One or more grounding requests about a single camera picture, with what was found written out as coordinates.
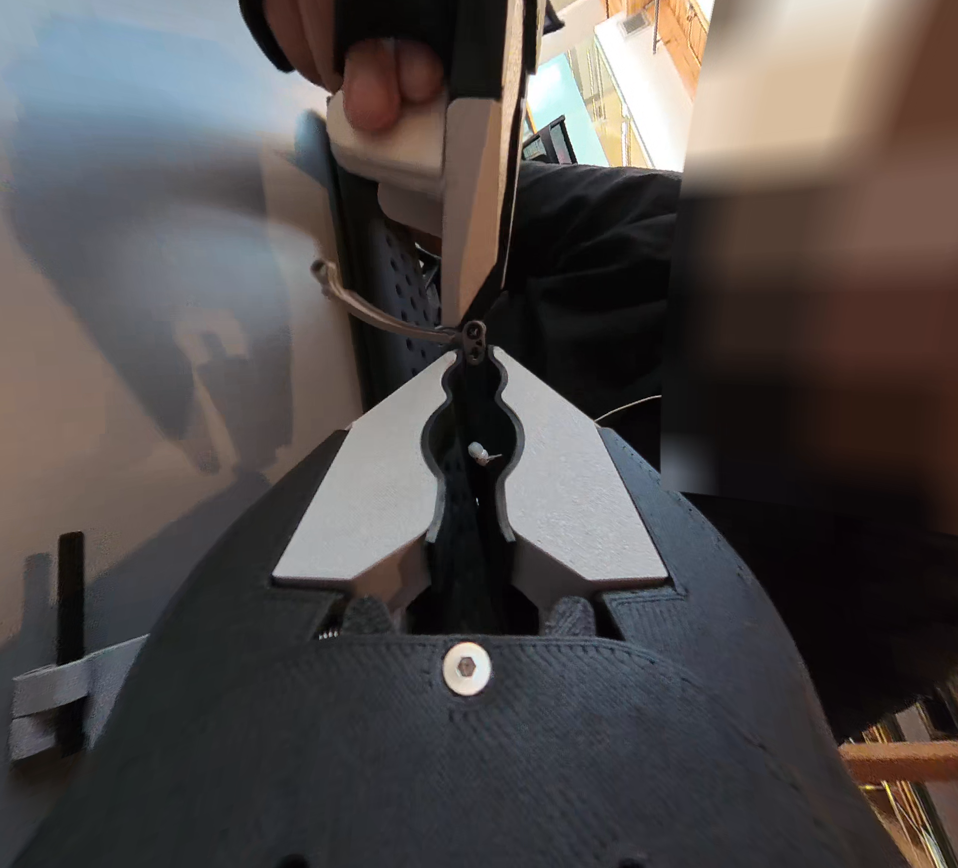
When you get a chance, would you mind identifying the grey curved panel brick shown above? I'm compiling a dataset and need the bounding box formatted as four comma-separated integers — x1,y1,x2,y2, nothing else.
310,260,459,346

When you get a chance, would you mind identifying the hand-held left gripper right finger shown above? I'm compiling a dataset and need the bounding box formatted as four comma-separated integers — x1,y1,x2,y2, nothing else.
488,346,671,613

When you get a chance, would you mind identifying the person's right hand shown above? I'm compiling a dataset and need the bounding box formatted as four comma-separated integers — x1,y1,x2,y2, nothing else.
262,0,465,134

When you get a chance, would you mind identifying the black toy axle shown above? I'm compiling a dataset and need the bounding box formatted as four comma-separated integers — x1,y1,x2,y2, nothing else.
57,531,86,758

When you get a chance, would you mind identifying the person's black shirt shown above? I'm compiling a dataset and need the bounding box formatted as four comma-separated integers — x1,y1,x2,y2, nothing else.
479,160,682,468

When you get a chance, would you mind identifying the white earphone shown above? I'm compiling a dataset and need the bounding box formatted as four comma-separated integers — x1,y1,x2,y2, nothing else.
468,395,663,468

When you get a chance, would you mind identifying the grey desk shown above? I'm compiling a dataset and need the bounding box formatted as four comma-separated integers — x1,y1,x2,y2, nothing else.
0,89,368,865

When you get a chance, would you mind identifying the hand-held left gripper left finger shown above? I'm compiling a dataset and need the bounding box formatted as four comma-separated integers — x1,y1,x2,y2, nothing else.
271,350,461,610

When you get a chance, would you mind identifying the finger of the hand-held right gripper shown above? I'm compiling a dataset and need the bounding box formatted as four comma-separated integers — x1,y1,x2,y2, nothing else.
440,0,543,331

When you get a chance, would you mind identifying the black perforated plastic panel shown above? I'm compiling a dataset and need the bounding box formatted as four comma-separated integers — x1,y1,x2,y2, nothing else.
329,160,444,420

